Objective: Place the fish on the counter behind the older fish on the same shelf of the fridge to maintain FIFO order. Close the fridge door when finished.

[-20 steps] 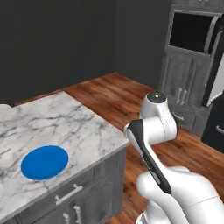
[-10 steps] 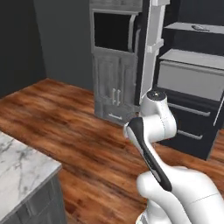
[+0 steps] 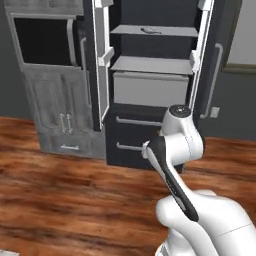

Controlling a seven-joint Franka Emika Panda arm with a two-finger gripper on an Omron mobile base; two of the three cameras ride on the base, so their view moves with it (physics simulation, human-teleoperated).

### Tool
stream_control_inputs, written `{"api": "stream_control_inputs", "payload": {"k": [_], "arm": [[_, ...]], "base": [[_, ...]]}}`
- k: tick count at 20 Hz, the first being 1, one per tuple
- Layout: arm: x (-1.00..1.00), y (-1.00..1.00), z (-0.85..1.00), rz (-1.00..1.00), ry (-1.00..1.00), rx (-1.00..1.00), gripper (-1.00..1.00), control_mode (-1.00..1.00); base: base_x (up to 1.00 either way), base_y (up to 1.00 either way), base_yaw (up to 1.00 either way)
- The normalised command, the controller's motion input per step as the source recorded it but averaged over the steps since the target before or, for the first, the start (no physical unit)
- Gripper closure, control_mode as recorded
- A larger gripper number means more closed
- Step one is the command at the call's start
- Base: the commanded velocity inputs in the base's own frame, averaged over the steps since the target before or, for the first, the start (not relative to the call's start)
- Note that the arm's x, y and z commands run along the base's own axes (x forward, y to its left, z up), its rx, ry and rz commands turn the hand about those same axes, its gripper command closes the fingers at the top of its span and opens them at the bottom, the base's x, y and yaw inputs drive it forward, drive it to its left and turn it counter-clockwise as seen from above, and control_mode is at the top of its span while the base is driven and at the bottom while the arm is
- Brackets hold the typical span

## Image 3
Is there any grey fridge shelf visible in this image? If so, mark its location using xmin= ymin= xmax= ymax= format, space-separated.
xmin=110 ymin=55 xmax=195 ymax=76
xmin=109 ymin=24 xmax=200 ymax=39

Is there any black fridge door white lining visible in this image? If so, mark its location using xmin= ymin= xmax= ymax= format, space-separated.
xmin=188 ymin=0 xmax=243 ymax=130
xmin=82 ymin=0 xmax=115 ymax=133

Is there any black fridge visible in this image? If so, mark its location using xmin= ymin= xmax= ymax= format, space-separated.
xmin=105 ymin=0 xmax=216 ymax=174

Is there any grey fish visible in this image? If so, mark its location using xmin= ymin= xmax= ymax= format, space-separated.
xmin=140 ymin=26 xmax=163 ymax=36

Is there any black freezer drawer front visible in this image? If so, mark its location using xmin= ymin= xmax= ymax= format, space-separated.
xmin=105 ymin=103 xmax=173 ymax=134
xmin=105 ymin=129 xmax=185 ymax=174

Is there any grey wooden cabinet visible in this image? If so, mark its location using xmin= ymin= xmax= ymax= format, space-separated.
xmin=21 ymin=64 xmax=107 ymax=160

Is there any grey overhead cabinet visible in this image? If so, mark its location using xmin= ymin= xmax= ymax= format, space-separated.
xmin=2 ymin=0 xmax=85 ymax=17

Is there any grey freezer drawer handle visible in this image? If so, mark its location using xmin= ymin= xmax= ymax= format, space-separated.
xmin=115 ymin=115 xmax=165 ymax=128
xmin=115 ymin=141 xmax=145 ymax=153

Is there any silver cabinet door handle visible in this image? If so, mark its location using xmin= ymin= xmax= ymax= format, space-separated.
xmin=58 ymin=112 xmax=66 ymax=135
xmin=65 ymin=112 xmax=74 ymax=135

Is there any silver cabinet drawer handle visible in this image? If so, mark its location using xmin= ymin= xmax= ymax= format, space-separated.
xmin=60 ymin=143 xmax=81 ymax=151

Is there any grey fridge door handle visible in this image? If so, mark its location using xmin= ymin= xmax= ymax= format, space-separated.
xmin=199 ymin=42 xmax=224 ymax=120
xmin=79 ymin=36 xmax=93 ymax=109

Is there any white wall outlet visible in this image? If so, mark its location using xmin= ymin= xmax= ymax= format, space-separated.
xmin=209 ymin=106 xmax=221 ymax=119

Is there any grey oven door handle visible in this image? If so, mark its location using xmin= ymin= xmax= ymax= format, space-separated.
xmin=66 ymin=18 xmax=79 ymax=67

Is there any grey wall oven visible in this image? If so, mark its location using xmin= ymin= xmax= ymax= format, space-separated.
xmin=5 ymin=12 xmax=85 ymax=70

